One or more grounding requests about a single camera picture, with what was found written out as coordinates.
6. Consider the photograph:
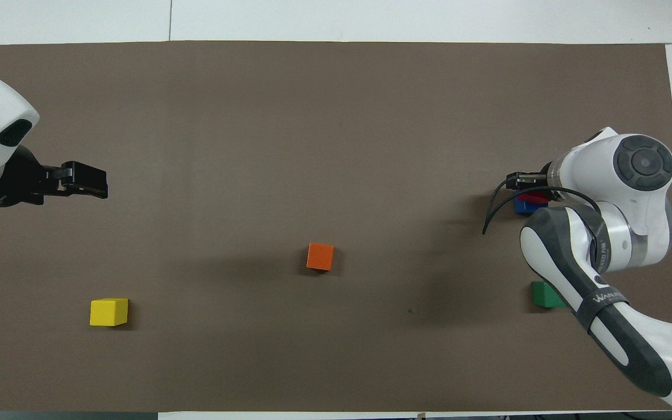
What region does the brown table mat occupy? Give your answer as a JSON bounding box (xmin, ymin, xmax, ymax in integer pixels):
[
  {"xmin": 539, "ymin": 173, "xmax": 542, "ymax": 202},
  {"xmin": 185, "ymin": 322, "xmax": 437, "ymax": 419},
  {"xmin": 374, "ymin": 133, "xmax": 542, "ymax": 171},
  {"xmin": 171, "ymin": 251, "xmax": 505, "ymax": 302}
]
[{"xmin": 0, "ymin": 41, "xmax": 672, "ymax": 414}]

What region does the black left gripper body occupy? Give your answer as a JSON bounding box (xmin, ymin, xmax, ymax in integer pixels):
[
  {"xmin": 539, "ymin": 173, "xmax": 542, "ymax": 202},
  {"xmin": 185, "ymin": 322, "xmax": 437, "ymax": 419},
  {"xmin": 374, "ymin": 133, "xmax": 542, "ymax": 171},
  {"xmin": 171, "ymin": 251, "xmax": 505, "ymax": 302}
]
[{"xmin": 0, "ymin": 145, "xmax": 61, "ymax": 208}]

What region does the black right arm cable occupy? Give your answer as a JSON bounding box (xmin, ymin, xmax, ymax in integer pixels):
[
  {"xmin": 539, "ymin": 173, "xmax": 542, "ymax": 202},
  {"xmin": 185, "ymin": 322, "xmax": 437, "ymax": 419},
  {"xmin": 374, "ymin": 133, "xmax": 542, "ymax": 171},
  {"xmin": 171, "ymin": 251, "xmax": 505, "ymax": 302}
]
[{"xmin": 482, "ymin": 177, "xmax": 603, "ymax": 272}]

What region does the yellow cube block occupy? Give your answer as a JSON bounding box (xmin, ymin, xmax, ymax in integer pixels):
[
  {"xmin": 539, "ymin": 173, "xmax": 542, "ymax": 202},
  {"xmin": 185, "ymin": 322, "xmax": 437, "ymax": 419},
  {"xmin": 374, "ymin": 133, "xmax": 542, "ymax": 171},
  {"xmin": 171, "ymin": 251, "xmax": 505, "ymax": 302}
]
[{"xmin": 89, "ymin": 297, "xmax": 130, "ymax": 327}]

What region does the orange cube block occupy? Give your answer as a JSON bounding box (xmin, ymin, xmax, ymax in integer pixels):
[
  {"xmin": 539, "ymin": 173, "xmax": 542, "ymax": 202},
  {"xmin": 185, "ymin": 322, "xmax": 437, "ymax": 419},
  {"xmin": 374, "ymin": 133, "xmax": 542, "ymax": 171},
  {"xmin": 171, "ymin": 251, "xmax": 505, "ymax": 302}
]
[{"xmin": 306, "ymin": 243, "xmax": 335, "ymax": 271}]

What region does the green cube block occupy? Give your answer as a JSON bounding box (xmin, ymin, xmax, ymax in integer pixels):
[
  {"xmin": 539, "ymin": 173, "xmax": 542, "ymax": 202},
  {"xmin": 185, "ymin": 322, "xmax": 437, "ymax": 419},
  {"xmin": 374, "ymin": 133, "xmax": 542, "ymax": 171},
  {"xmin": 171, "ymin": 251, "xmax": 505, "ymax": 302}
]
[{"xmin": 531, "ymin": 281, "xmax": 567, "ymax": 309}]

